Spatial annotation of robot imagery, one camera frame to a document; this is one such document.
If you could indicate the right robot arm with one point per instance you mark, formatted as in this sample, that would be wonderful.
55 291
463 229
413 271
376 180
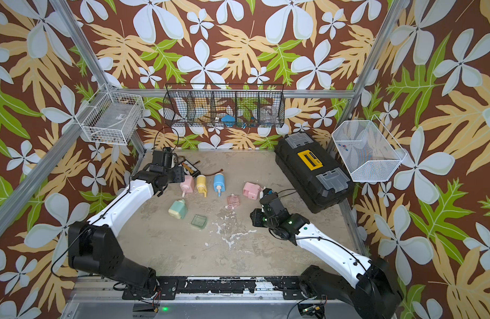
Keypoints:
370 286

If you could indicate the green pencil sharpener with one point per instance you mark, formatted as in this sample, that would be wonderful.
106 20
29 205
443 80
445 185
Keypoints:
178 209

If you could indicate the yellow pencil sharpener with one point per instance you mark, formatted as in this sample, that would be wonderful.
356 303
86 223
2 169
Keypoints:
201 185

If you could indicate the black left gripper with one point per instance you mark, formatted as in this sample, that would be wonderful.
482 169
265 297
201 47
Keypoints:
180 175

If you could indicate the blue pencil sharpener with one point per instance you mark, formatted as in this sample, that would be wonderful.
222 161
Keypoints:
219 183

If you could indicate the black charging board right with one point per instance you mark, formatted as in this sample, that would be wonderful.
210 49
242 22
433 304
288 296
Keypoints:
190 169

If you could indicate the clear pink tray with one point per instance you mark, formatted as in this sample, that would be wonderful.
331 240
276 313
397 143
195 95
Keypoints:
233 202

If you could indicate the clear green tray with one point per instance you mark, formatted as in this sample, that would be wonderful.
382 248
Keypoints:
199 221

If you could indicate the black wire basket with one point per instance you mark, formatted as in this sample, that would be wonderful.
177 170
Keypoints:
225 106

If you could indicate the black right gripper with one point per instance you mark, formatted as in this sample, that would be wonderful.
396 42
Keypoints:
255 220

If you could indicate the aluminium frame post left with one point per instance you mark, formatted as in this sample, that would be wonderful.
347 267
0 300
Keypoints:
87 54

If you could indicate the aluminium frame post right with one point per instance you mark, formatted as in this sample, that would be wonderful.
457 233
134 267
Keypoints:
380 43

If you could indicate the black yellow-latch toolbox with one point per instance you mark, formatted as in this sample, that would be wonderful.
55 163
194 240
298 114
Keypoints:
320 180

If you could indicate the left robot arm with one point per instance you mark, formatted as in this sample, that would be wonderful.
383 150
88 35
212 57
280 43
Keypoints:
93 246

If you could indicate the white mesh basket right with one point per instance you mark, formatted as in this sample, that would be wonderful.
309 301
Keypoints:
368 150

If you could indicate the aluminium frame post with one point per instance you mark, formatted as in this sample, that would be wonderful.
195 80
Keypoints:
87 54
380 43

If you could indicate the pink pencil sharpener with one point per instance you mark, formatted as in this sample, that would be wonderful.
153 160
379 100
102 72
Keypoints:
252 191
188 185

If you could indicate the white wire basket left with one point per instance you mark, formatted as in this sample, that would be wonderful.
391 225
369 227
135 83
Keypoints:
111 116

